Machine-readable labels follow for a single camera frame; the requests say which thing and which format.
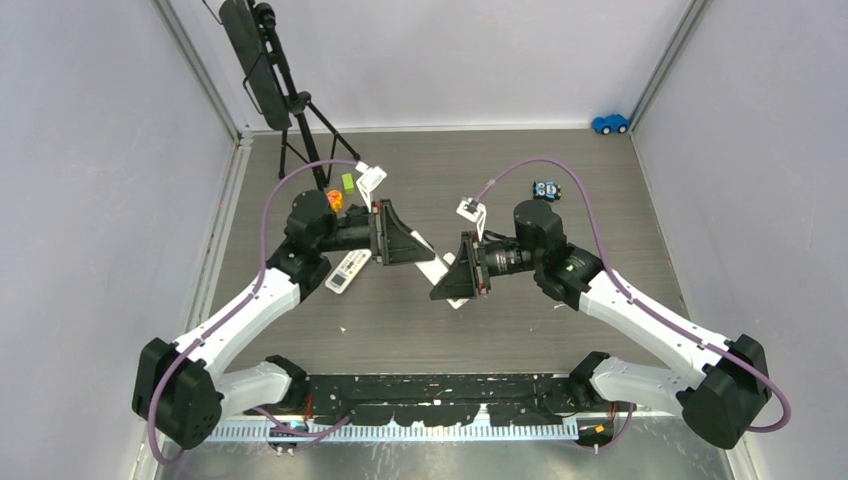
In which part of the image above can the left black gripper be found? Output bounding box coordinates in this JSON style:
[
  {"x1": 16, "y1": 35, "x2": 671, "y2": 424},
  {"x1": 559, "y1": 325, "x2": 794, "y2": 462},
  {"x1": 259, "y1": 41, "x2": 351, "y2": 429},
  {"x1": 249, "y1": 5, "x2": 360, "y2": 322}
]
[{"x1": 316, "y1": 199, "x2": 434, "y2": 265}]

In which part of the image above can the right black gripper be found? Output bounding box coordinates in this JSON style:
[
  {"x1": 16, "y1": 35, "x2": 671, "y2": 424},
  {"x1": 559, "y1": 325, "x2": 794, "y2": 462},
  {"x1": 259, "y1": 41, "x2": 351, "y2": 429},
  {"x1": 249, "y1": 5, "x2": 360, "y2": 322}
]
[{"x1": 432, "y1": 230, "x2": 542, "y2": 300}]

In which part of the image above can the long white remote control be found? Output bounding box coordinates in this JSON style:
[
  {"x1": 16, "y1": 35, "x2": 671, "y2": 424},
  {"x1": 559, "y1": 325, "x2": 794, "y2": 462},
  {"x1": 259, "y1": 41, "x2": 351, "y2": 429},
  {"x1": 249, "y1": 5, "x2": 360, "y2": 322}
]
[{"x1": 411, "y1": 230, "x2": 454, "y2": 286}]

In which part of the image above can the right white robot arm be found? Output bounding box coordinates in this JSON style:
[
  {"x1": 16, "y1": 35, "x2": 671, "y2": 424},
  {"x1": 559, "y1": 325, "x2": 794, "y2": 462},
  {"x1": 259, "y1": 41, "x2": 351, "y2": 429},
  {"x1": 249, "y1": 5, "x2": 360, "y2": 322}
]
[{"x1": 430, "y1": 200, "x2": 774, "y2": 450}]

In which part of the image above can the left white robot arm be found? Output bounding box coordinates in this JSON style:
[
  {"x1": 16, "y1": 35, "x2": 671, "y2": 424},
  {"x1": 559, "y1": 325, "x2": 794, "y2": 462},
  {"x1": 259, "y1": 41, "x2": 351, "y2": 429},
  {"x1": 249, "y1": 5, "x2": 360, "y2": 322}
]
[{"x1": 131, "y1": 190, "x2": 436, "y2": 450}]

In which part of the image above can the short white remote control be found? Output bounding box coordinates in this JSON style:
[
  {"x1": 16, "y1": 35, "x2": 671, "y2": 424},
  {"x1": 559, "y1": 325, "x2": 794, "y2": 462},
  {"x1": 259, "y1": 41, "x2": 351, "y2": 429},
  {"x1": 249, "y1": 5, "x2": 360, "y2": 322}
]
[{"x1": 324, "y1": 249, "x2": 372, "y2": 295}]

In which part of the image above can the orange toy block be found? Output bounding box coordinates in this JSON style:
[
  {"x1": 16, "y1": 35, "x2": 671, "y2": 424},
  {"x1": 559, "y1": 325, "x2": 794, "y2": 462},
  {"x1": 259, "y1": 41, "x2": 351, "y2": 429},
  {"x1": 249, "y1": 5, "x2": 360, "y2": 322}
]
[{"x1": 326, "y1": 190, "x2": 345, "y2": 213}]

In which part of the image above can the green toy block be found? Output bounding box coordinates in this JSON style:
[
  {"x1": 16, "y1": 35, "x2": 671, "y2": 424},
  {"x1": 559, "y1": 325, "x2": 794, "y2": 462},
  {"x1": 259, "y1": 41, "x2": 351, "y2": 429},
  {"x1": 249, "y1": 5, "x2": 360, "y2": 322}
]
[{"x1": 342, "y1": 173, "x2": 356, "y2": 195}]

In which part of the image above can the small blue robot toy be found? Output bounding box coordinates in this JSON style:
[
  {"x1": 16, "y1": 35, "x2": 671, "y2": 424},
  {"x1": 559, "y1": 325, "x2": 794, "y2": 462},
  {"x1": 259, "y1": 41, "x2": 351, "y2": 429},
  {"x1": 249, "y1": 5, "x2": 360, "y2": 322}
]
[{"x1": 532, "y1": 181, "x2": 562, "y2": 202}]

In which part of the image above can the black tripod stand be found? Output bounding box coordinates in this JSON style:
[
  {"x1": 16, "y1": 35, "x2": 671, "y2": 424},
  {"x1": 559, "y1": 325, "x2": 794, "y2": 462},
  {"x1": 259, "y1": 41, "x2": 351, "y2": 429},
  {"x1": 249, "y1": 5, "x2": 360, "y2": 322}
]
[{"x1": 247, "y1": 1, "x2": 361, "y2": 179}]

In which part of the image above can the blue toy car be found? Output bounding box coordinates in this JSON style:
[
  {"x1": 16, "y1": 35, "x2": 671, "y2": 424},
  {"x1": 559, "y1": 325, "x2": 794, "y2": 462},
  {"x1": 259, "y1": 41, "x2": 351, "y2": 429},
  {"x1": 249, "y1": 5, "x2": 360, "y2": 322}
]
[{"x1": 590, "y1": 114, "x2": 630, "y2": 135}]

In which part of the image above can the black light panel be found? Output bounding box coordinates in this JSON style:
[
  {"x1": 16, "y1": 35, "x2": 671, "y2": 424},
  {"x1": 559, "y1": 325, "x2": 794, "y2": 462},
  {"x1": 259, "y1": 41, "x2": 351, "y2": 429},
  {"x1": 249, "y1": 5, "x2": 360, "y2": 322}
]
[{"x1": 218, "y1": 0, "x2": 291, "y2": 131}]

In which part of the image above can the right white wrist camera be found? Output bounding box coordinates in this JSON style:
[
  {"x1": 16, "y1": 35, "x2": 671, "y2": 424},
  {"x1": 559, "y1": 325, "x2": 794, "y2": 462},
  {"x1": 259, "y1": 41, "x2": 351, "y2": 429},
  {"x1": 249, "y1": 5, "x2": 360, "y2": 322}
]
[{"x1": 456, "y1": 197, "x2": 487, "y2": 238}]

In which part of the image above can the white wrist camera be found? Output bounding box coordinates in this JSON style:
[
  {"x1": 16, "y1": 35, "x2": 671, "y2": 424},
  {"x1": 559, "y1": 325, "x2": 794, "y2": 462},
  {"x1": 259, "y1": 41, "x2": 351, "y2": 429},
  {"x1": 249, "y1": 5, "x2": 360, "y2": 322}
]
[
  {"x1": 355, "y1": 161, "x2": 387, "y2": 207},
  {"x1": 456, "y1": 197, "x2": 487, "y2": 238}
]

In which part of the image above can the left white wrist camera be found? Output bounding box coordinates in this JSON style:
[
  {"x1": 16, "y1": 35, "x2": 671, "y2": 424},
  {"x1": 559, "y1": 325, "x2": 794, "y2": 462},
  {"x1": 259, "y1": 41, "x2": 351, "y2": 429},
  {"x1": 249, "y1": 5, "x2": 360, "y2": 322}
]
[{"x1": 355, "y1": 161, "x2": 387, "y2": 207}]

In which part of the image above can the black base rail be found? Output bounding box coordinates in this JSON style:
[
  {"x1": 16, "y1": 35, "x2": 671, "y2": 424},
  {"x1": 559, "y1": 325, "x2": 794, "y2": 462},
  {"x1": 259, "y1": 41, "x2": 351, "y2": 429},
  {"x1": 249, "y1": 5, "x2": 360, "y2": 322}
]
[{"x1": 262, "y1": 373, "x2": 629, "y2": 427}]

